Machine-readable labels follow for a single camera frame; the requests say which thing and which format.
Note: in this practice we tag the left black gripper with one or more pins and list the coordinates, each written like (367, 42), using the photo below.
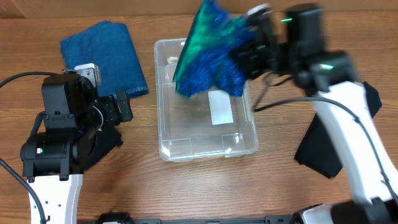
(114, 116)

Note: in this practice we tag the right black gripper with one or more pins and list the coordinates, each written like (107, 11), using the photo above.
(257, 50)

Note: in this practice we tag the sparkly blue green cloth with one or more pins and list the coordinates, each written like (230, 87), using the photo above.
(205, 61)

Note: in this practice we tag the black cloth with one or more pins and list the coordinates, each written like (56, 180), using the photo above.
(373, 99)
(106, 140)
(316, 151)

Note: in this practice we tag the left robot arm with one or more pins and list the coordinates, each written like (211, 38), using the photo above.
(75, 131)

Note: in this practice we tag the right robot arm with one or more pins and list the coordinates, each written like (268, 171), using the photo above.
(330, 82)

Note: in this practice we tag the blue terry towel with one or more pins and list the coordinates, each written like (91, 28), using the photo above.
(109, 46)

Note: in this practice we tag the white label in bin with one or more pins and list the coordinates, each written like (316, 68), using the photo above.
(220, 107)

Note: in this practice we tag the clear plastic storage bin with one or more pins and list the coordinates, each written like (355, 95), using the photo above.
(184, 125)

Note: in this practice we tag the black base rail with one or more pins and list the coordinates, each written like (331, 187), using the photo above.
(125, 217)

